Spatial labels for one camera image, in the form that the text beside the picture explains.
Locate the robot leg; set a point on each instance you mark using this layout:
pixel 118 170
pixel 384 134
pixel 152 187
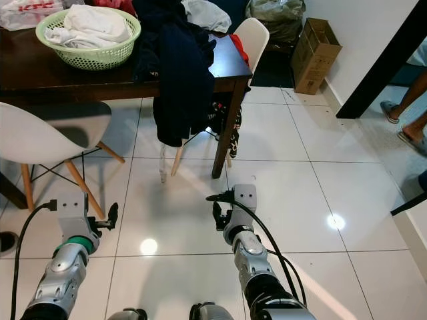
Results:
pixel 127 314
pixel 210 312

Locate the white KFC plastic bag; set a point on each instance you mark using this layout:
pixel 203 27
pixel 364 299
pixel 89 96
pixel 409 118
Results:
pixel 30 12

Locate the robot left leg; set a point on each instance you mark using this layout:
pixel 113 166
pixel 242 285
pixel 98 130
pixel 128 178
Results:
pixel 127 314

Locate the green laundry basket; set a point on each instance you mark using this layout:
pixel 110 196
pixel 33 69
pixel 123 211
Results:
pixel 90 61

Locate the navy blue t-shirt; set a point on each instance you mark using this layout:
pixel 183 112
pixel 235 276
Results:
pixel 180 80

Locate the red plastic bag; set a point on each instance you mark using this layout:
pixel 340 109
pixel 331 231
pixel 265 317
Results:
pixel 113 5

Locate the black door frame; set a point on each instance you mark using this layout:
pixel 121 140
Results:
pixel 380 66

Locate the person's feet in slippers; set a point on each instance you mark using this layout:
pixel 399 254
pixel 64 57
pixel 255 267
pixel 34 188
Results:
pixel 8 241

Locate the olive green bag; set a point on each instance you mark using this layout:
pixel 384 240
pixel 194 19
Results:
pixel 277 16

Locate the light grey garment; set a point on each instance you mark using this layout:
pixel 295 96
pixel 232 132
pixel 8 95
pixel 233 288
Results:
pixel 207 14

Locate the person's bare legs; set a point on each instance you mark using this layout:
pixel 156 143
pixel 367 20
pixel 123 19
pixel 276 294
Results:
pixel 410 100

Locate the robot right leg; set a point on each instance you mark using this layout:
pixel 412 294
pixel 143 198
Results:
pixel 210 312

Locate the red cloth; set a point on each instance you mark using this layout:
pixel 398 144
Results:
pixel 239 48

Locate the brown cardboard box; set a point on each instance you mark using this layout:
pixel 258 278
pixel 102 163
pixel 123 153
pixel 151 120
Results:
pixel 317 53

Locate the dark wooden dining table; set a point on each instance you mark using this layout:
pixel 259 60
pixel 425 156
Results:
pixel 33 66

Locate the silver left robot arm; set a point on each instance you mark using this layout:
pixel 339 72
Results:
pixel 67 273

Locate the black white patterned cloth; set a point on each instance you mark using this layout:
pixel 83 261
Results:
pixel 235 136

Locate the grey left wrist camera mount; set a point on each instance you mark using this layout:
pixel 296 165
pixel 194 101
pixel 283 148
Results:
pixel 73 208

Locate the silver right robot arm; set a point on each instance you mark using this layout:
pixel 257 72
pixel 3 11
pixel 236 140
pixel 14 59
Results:
pixel 253 260

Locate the white shirt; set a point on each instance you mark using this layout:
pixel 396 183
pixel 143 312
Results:
pixel 93 25

